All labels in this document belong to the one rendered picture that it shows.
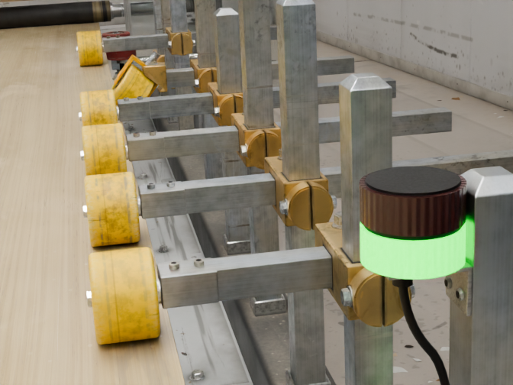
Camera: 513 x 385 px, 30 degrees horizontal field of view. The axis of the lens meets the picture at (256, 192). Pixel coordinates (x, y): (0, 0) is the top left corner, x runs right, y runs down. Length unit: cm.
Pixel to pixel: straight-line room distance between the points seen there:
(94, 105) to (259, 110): 35
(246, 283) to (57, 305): 20
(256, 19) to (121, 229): 36
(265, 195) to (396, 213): 57
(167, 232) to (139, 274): 114
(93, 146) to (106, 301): 50
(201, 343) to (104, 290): 68
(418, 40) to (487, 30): 93
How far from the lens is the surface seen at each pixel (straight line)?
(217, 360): 143
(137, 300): 81
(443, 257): 54
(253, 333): 132
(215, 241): 166
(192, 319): 156
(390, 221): 53
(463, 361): 60
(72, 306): 94
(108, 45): 229
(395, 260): 53
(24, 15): 310
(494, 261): 56
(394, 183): 54
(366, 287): 79
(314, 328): 111
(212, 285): 84
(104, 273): 82
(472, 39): 609
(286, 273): 85
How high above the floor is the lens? 127
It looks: 17 degrees down
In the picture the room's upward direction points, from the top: 3 degrees counter-clockwise
